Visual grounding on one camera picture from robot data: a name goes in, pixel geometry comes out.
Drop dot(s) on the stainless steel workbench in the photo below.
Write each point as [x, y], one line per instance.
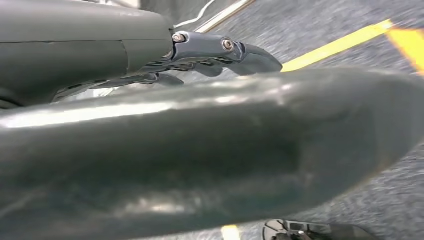
[225, 15]

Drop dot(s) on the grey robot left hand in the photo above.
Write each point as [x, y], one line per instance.
[165, 155]

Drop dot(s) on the yellow floor tape square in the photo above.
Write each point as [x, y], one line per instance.
[331, 46]

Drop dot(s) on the black robot left foot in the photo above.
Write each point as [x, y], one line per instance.
[314, 230]

